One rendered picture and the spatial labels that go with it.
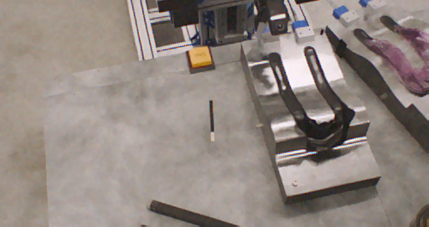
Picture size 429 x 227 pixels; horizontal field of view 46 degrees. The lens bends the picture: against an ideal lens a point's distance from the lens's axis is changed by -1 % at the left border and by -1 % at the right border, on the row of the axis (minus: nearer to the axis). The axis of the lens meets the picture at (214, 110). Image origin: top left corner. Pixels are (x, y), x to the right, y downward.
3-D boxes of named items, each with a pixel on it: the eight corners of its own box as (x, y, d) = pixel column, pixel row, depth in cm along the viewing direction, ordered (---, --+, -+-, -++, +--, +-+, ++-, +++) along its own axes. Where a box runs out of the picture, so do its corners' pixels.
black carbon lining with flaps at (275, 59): (265, 58, 153) (266, 37, 145) (315, 49, 154) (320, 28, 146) (299, 159, 135) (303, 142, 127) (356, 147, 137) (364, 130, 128)
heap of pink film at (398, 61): (358, 43, 156) (364, 27, 150) (402, 22, 161) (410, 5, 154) (414, 105, 144) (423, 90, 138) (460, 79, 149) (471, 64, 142)
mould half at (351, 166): (240, 59, 161) (241, 32, 150) (317, 45, 164) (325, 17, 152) (284, 204, 136) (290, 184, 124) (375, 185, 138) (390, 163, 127)
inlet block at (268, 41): (251, 23, 161) (252, 11, 156) (266, 20, 161) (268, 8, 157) (262, 54, 154) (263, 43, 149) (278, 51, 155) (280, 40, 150)
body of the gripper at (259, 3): (277, -1, 149) (281, -32, 139) (286, 21, 145) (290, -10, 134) (252, 3, 148) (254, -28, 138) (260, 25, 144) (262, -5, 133)
